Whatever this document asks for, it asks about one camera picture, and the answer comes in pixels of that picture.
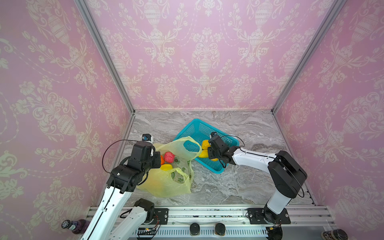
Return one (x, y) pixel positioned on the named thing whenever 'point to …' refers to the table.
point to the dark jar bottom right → (338, 234)
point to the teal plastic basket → (200, 131)
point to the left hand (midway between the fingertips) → (157, 154)
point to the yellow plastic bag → (178, 181)
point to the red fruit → (169, 157)
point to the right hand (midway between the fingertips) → (211, 149)
